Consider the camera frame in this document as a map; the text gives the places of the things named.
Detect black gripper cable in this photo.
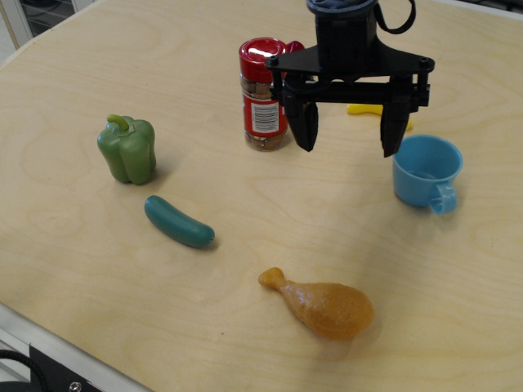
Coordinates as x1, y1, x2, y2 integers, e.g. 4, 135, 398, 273
373, 0, 417, 35

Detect dark red plastic cup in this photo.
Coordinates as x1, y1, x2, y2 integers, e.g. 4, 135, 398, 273
286, 40, 305, 53

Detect red lid spice jar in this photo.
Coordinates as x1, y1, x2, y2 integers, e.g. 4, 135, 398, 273
239, 38, 288, 152

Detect black bracket with screw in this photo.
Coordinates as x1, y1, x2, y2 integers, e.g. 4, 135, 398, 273
29, 346, 101, 392

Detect yellow toy banana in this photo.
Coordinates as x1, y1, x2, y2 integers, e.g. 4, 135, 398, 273
346, 103, 414, 131

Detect orange toy chicken drumstick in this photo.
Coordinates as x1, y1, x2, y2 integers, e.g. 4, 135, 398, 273
258, 267, 375, 340

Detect black cable bottom left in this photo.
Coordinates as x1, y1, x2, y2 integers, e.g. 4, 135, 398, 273
0, 350, 46, 392

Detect dark green toy cucumber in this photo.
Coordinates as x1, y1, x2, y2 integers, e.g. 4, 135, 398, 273
144, 195, 215, 248

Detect green toy bell pepper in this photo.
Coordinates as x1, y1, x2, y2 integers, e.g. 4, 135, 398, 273
97, 114, 156, 185

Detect blue plastic cup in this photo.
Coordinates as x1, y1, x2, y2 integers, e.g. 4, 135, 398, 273
392, 135, 463, 215

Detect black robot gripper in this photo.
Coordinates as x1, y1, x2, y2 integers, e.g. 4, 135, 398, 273
266, 7, 435, 158

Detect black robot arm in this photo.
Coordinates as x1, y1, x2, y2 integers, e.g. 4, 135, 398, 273
266, 1, 435, 157

